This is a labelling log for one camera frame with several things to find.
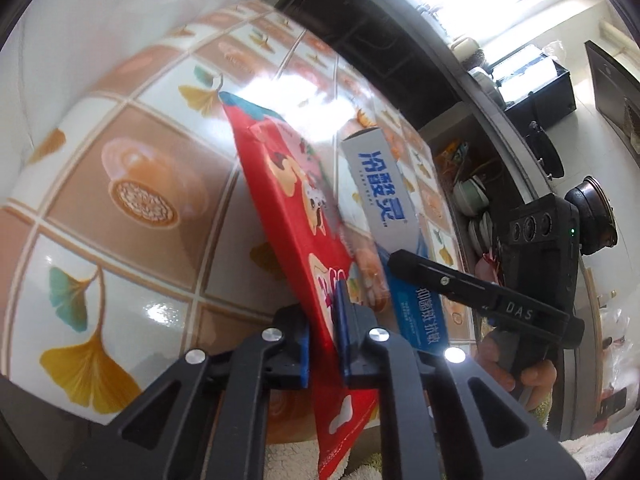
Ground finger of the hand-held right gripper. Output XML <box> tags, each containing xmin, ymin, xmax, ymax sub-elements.
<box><xmin>387</xmin><ymin>250</ymin><xmax>501</xmax><ymax>313</ymax></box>

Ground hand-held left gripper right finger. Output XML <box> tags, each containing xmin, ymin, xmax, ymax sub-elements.
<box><xmin>334</xmin><ymin>280</ymin><xmax>586</xmax><ymax>480</ymax></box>

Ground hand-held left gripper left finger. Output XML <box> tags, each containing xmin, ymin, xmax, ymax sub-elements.
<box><xmin>57</xmin><ymin>305</ymin><xmax>311</xmax><ymax>480</ymax></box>

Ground blue white box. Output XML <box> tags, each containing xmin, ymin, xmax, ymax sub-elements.
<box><xmin>341</xmin><ymin>127</ymin><xmax>448</xmax><ymax>353</ymax></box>

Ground red snack bag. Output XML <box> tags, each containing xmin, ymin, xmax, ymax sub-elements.
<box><xmin>220</xmin><ymin>91</ymin><xmax>396</xmax><ymax>480</ymax></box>

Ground person's right hand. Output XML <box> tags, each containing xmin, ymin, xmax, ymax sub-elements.
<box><xmin>474</xmin><ymin>332</ymin><xmax>558</xmax><ymax>411</ymax></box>

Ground stack of white plates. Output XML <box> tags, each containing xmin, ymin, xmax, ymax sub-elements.
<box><xmin>467</xmin><ymin>210</ymin><xmax>497</xmax><ymax>261</ymax></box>

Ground black cooking pots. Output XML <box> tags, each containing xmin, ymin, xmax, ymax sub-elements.
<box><xmin>565</xmin><ymin>175</ymin><xmax>621</xmax><ymax>256</ymax></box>

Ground green white bowl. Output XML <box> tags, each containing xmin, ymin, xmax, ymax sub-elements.
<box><xmin>452</xmin><ymin>177</ymin><xmax>488</xmax><ymax>216</ymax></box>

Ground black wok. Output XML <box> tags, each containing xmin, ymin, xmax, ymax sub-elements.
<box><xmin>525</xmin><ymin>120</ymin><xmax>566</xmax><ymax>181</ymax></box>

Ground orange snack packet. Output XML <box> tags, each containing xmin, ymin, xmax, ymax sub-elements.
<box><xmin>435</xmin><ymin>140</ymin><xmax>471</xmax><ymax>171</ymax></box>

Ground black range hood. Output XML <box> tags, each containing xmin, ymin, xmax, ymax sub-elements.
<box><xmin>585</xmin><ymin>40</ymin><xmax>640</xmax><ymax>136</ymax></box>

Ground concrete counter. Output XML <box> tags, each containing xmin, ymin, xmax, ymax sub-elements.
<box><xmin>275</xmin><ymin>0</ymin><xmax>586</xmax><ymax>441</ymax></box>

